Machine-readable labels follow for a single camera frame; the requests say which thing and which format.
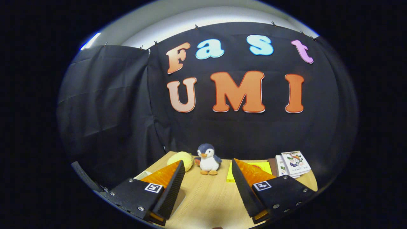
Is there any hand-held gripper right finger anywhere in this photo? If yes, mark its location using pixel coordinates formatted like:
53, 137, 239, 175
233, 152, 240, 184
231, 158, 318, 225

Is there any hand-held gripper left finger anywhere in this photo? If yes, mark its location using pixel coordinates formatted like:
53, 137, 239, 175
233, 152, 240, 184
102, 160, 185, 226

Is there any cream fabric storage box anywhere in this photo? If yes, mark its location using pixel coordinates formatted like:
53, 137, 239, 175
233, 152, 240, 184
134, 171, 187, 212

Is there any yellow book with red circle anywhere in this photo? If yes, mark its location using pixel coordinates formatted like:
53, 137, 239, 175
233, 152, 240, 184
226, 162, 272, 183

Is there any yellow round plush toy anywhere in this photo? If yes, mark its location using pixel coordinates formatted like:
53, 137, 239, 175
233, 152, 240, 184
167, 151, 194, 172

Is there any white illustrated book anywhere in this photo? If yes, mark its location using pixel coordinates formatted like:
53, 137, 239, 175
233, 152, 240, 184
281, 151, 312, 178
275, 155, 288, 177

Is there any penguin plush toy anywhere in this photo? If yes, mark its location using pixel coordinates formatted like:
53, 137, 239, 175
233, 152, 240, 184
195, 143, 223, 176

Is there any black backdrop cloth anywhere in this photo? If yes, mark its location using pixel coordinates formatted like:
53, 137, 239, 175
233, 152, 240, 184
57, 22, 358, 191

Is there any grey ribbed panel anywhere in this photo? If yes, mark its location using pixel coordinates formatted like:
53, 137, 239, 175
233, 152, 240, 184
71, 161, 104, 192

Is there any ceiling light strip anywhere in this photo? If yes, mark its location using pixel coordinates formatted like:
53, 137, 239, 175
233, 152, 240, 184
79, 32, 102, 51

